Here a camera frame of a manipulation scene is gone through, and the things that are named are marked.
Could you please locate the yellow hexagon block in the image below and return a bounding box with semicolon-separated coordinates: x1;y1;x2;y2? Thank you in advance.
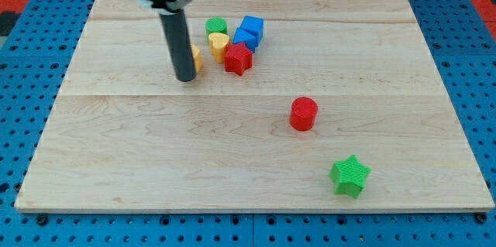
191;44;203;73

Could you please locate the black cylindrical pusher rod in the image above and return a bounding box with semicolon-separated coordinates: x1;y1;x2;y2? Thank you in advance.
160;9;197;82

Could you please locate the red star block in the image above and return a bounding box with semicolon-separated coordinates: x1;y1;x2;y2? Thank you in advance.
224;42;253;76

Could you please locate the red cylinder block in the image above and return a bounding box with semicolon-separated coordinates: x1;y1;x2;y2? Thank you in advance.
289;97;319;131

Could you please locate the yellow heart block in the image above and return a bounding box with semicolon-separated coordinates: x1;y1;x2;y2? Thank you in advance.
208;33;230;63

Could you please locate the blue angular block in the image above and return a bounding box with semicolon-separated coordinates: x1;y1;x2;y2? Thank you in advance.
232;28;257;53

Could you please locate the blue cube block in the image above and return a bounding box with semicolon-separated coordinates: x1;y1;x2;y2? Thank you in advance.
240;15;264;46

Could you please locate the green cylinder block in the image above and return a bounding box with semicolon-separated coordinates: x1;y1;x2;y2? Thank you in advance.
205;17;228;38

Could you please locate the green star block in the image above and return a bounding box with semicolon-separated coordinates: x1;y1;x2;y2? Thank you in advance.
329;155;371;199

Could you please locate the wooden board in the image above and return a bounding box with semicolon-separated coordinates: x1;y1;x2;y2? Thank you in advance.
15;0;494;214

